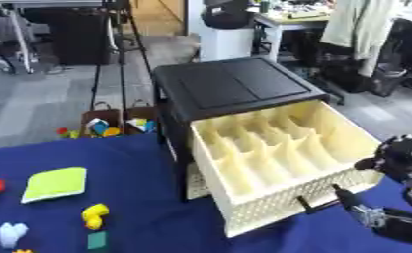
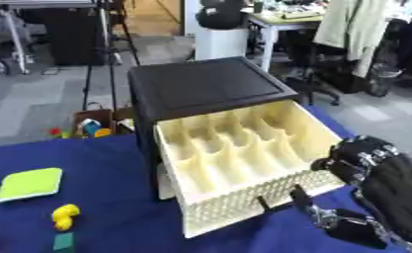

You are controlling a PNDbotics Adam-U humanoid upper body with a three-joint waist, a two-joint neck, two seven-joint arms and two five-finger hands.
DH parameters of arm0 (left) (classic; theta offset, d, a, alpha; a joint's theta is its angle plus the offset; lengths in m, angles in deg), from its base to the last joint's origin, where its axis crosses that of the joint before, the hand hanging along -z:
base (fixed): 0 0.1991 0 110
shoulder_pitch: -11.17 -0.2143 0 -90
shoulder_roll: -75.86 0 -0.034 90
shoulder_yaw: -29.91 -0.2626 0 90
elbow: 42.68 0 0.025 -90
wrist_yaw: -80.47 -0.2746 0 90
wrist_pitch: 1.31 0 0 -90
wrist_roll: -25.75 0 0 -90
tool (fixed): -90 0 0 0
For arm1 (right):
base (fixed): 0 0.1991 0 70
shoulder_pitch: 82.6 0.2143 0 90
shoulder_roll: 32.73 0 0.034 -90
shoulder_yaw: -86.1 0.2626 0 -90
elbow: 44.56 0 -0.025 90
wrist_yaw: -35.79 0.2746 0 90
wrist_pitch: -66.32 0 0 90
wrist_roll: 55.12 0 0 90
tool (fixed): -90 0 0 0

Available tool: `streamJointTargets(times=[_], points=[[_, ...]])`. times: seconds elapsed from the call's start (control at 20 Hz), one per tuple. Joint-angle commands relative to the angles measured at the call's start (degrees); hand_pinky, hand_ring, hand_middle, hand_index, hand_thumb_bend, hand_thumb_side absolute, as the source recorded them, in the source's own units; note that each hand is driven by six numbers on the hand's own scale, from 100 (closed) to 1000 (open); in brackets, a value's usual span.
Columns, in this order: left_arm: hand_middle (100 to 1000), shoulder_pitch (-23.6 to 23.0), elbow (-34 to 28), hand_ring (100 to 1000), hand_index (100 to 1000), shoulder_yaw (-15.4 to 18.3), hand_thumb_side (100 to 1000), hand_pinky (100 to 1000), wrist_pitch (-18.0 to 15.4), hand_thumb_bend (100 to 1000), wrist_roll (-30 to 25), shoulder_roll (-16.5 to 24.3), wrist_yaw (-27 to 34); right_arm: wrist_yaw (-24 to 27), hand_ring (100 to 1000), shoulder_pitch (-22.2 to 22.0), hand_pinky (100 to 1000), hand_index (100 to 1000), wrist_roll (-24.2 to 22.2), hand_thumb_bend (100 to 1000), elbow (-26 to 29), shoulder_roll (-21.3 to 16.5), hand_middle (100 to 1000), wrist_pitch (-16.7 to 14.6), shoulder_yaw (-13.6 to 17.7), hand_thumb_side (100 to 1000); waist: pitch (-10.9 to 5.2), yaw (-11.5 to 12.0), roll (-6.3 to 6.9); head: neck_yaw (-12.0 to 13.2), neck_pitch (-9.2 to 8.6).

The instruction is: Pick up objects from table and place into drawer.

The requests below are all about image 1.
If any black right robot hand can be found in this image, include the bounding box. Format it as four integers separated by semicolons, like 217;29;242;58
330;133;412;247

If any pale drawer with compartments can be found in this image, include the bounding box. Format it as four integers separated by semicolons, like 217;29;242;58
188;99;387;239

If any black bin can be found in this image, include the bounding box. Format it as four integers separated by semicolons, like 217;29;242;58
368;63;412;98

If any white hanging coat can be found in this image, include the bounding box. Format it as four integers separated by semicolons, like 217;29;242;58
319;0;403;78

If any cluttered desk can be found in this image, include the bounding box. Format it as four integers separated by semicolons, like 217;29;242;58
252;0;412;63

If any black cabinet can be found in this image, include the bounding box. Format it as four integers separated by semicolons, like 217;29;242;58
150;56;332;203

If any black bag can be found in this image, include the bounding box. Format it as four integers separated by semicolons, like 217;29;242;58
200;0;254;30

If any brown bag with toys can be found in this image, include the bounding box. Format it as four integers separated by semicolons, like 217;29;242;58
79;101;124;139
123;99;159;135

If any black tripod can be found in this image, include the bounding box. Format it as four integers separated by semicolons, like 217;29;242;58
88;0;154;117

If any yellow curved toy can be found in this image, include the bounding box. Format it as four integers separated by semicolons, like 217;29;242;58
79;203;111;231

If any green square block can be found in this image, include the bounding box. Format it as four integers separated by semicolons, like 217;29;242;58
86;230;109;251

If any red and green toy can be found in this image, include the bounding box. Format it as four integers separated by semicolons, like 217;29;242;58
54;126;81;140

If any dark storage cabinet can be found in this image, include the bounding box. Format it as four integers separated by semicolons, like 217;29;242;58
44;5;116;66

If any yellow-green flat square pad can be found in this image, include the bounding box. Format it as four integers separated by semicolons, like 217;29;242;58
20;166;90;205

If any white soft toy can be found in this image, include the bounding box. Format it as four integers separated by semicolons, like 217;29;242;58
0;221;32;250

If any black drawer handle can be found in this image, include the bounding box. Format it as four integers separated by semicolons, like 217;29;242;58
295;193;344;215

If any white pedestal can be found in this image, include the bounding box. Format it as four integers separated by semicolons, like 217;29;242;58
199;26;258;63

